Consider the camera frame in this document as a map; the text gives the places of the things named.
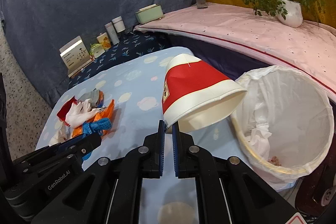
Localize white lined trash bin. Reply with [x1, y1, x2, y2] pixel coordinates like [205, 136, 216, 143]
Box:
[231, 66, 334, 191]

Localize small crumpled white tissue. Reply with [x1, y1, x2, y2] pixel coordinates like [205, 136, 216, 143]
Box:
[49, 122, 69, 146]

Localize blue crumpled scrap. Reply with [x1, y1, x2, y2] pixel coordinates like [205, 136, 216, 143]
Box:
[82, 118, 112, 138]

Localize orange plastic wrapper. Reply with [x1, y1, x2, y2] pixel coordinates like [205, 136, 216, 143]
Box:
[71, 100, 114, 138]

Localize red paper packet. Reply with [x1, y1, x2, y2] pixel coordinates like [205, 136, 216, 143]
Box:
[56, 96, 77, 127]

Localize navy patterned cloth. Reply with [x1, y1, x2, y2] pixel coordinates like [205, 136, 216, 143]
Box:
[68, 31, 169, 89]

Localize green yellow small packet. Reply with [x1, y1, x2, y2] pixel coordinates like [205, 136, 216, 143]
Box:
[89, 43, 105, 59]

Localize white open product box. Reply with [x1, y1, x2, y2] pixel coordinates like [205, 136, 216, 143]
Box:
[59, 36, 92, 77]

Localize orange cream small box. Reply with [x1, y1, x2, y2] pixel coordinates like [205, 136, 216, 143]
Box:
[97, 32, 111, 51]

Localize white jar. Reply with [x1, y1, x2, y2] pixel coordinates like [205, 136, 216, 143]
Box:
[112, 16, 126, 33]

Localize mint green tissue box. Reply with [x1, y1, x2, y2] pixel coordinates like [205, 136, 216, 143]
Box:
[135, 4, 163, 24]

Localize pink cloth covered shelf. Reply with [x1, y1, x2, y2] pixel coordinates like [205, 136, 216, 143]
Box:
[134, 3, 335, 101]

